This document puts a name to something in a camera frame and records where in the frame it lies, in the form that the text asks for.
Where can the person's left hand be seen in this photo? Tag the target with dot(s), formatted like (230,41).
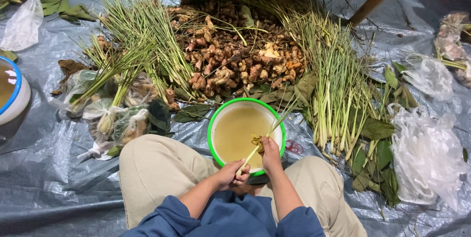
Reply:
(229,176)

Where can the person's right hand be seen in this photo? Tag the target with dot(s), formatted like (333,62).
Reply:
(271,158)

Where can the person's right fingers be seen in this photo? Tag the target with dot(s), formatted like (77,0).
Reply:
(265,144)

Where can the single lemongrass stalk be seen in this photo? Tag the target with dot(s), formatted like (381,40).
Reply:
(270,131)

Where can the red rubber bands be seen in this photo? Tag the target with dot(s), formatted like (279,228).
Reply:
(293,146)

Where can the green-rimmed white bowl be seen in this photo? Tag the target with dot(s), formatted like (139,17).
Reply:
(235,134)

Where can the person's blue sweater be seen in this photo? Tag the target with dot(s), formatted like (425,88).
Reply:
(228,216)

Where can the long row of lemongrass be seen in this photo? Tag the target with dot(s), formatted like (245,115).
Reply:
(331,82)

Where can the heap of turmeric roots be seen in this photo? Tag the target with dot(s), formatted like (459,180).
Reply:
(235,56)

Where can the dark wilted leaf bunch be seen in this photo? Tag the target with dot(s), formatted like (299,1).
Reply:
(159,117)

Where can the heap of dark green leaves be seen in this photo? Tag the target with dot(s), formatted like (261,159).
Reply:
(379,148)

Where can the person's beige trousers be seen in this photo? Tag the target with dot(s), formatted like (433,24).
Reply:
(154,170)

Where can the clear bag of packed herbs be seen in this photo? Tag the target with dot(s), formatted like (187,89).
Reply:
(141,90)
(129,126)
(75,88)
(101,113)

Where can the splayed lemongrass bundle heap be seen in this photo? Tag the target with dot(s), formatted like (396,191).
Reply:
(143,42)

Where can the heap of clear plastic bags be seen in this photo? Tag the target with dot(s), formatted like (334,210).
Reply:
(427,156)

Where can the crumpled empty white bag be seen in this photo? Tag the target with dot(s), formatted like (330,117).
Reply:
(96,151)

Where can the single clear plastic bag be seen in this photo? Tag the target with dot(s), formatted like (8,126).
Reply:
(430,77)

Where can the clear bag of roots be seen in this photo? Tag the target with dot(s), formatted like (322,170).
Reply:
(465,74)
(453,25)
(449,48)

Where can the dry brown leaf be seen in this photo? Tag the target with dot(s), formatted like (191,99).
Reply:
(70,69)

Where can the grey plastic tarp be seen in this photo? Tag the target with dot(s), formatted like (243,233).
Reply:
(48,185)

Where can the cluster of light green leaves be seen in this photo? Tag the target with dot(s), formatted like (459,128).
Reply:
(66,9)

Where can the blue-rimmed white bowl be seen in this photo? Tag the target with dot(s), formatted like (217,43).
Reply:
(11,89)

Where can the large white plastic bag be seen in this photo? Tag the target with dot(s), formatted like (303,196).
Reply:
(22,25)

